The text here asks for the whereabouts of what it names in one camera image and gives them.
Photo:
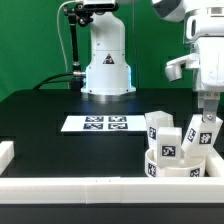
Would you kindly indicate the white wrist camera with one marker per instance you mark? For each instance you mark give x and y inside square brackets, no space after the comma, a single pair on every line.
[173,69]

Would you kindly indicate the white round stool seat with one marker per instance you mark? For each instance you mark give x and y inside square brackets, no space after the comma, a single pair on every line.
[189,167]

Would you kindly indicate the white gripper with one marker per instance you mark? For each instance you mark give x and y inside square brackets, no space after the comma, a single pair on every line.
[209,76]

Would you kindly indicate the white left fence rail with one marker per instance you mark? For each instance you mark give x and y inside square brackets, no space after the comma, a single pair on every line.
[6,154]

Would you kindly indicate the white right fence rail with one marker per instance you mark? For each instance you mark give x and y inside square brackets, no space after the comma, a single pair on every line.
[214,164]

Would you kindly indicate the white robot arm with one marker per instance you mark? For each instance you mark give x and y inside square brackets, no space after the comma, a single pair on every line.
[108,72]

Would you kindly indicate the white front fence rail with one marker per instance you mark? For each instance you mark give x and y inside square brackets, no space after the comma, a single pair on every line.
[111,190]

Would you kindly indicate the white marker base plate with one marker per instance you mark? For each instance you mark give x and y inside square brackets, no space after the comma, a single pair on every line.
[104,123]

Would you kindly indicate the white fence rail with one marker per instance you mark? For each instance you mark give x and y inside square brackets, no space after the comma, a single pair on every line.
[6,154]
[111,190]
[214,164]

